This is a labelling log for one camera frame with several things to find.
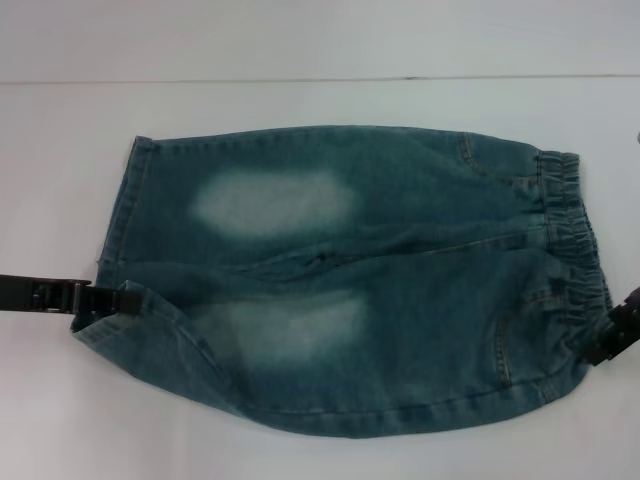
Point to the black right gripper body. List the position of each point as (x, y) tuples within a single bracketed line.
[(635, 299)]

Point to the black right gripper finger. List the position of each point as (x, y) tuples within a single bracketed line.
[(617, 335)]

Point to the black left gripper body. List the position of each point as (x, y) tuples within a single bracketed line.
[(40, 295)]

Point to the blue denim shorts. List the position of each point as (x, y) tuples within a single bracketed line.
[(350, 300)]

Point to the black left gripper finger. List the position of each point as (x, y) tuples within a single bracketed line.
[(115, 301)]

